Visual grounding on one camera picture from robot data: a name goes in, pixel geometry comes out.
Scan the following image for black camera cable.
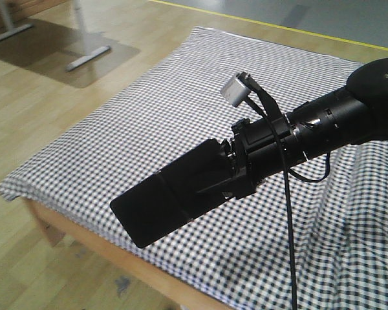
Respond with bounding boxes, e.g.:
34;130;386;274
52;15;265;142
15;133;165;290
242;72;332;310

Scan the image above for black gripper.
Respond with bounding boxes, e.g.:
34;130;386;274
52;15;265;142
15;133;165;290
177;117;307;199

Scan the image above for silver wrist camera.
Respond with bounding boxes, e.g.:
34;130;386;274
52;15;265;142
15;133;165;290
220;72;252;107

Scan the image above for wooden bed frame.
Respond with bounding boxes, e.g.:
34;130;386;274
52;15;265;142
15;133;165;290
22;198;229;309

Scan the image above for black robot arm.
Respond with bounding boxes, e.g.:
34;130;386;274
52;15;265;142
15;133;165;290
175;58;388;202

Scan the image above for checkered bed sheet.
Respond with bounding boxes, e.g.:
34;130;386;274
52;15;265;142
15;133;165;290
0;27;388;309

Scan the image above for black foldable phone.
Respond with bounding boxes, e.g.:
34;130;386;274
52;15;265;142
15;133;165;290
110;139;234;249

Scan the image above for transparent floor mat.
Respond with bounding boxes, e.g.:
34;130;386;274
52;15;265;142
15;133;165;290
0;19;140;88

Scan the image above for grey table legs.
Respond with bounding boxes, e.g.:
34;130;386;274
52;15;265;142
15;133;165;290
0;0;113;72

